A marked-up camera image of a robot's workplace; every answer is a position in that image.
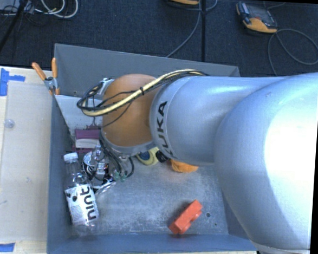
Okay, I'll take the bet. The clear plastic bottle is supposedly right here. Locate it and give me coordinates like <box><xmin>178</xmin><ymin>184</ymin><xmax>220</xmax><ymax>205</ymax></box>
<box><xmin>57</xmin><ymin>151</ymin><xmax>105</xmax><ymax>237</ymax></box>

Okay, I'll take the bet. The maroon box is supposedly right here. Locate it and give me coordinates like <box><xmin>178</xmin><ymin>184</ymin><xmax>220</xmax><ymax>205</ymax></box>
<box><xmin>71</xmin><ymin>126</ymin><xmax>102</xmax><ymax>153</ymax></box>

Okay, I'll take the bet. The grey metal bin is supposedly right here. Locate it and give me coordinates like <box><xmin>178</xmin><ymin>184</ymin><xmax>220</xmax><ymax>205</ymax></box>
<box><xmin>39</xmin><ymin>43</ymin><xmax>271</xmax><ymax>254</ymax></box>

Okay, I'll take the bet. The yellow and blue round toy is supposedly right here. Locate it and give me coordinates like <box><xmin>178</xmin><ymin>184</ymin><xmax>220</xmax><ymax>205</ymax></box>
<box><xmin>135</xmin><ymin>146</ymin><xmax>161</xmax><ymax>167</ymax></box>

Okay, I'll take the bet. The orange soft toy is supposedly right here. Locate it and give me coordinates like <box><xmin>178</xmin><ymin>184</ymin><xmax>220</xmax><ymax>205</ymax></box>
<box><xmin>168</xmin><ymin>158</ymin><xmax>200</xmax><ymax>175</ymax></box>

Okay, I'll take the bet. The pale flat board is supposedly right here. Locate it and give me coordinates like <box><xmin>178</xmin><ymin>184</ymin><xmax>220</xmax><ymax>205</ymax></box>
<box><xmin>0</xmin><ymin>81</ymin><xmax>57</xmax><ymax>247</ymax></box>

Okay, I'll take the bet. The red-orange flat block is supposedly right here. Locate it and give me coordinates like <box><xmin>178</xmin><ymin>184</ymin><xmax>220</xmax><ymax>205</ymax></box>
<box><xmin>167</xmin><ymin>197</ymin><xmax>204</xmax><ymax>237</ymax></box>

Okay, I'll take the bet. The black cylinder on white bracket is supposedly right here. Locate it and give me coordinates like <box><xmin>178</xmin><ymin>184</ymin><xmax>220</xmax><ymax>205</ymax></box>
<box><xmin>155</xmin><ymin>149</ymin><xmax>170</xmax><ymax>164</ymax></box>

